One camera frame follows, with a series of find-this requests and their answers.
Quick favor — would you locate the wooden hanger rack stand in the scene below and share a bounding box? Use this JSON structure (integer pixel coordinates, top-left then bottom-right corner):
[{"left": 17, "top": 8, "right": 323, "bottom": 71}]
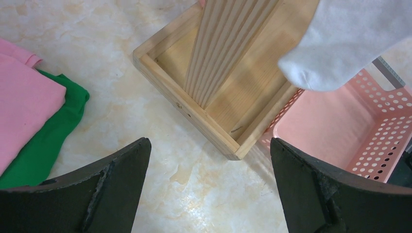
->
[{"left": 133, "top": 0, "right": 318, "bottom": 161}]

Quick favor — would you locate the green folded cloth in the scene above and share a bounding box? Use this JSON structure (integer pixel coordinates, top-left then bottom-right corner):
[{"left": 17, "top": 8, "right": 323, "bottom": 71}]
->
[{"left": 0, "top": 70, "right": 90, "bottom": 189}]

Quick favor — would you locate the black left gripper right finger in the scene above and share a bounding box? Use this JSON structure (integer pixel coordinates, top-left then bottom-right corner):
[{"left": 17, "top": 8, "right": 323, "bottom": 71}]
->
[{"left": 270, "top": 138, "right": 412, "bottom": 233}]

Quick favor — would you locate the pink folded cloth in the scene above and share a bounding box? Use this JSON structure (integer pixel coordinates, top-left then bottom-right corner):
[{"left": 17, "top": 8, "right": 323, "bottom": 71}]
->
[{"left": 0, "top": 39, "right": 66, "bottom": 173}]

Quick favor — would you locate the white sock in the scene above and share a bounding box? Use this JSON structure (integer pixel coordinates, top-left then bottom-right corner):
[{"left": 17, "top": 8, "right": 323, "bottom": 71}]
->
[{"left": 278, "top": 0, "right": 412, "bottom": 92}]

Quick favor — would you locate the pink plastic basket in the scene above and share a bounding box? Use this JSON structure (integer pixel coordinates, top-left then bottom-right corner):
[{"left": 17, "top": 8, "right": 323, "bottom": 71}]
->
[{"left": 259, "top": 57, "right": 412, "bottom": 183}]

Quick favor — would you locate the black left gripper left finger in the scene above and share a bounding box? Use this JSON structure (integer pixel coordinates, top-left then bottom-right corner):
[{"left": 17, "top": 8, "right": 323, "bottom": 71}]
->
[{"left": 0, "top": 137, "right": 152, "bottom": 233}]

